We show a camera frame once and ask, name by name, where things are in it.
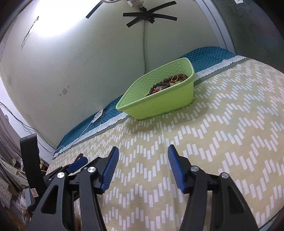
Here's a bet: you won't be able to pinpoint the black tape cross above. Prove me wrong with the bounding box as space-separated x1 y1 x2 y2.
86 0 178 28

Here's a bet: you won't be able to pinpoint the grey wall cable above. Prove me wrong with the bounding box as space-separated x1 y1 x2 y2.
142 18 147 74

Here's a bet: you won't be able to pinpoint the green plastic basket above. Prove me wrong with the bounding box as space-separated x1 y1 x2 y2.
116 58 195 120

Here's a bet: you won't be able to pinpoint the chevron patterned beige blanket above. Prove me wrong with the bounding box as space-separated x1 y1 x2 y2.
48 59 283 230

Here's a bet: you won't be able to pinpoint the cluttered items on floor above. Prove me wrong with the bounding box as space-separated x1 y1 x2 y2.
1 158 35 230

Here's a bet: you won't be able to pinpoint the teal quilted mattress pad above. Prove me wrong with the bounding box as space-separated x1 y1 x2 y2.
55 46 236 153

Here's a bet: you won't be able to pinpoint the amber and purple bead jewelry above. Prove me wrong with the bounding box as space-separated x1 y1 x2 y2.
145 81 176 97

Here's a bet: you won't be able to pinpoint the black wall cables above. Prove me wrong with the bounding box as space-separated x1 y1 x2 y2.
0 101 56 154

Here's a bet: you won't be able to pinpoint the white controller box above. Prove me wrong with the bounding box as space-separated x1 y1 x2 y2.
91 109 105 125

